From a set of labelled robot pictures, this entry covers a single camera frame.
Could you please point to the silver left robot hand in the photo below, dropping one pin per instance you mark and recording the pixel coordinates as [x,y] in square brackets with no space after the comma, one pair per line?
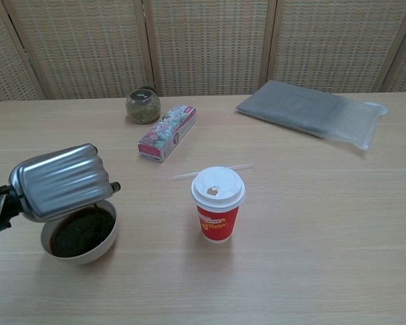
[61,179]

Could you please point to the white bowl of dark liquid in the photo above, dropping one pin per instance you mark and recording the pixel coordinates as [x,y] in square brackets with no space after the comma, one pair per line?
[84,243]

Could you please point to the round glass jar black lid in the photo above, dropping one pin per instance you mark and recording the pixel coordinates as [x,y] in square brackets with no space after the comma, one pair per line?
[142,108]

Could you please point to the pink floral cardboard box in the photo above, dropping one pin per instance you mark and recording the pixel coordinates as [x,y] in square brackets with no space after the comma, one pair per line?
[165,135]

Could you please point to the clear plastic straw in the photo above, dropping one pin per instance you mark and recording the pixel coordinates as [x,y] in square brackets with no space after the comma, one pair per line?
[183,176]

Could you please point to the red paper cup white lid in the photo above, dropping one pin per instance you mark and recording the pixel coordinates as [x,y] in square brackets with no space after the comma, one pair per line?
[218,220]

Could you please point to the woven wicker folding screen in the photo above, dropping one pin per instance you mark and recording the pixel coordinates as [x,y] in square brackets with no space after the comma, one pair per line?
[206,47]

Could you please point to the grey cloth in clear bag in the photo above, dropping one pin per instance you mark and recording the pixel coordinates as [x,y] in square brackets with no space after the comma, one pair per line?
[297,106]

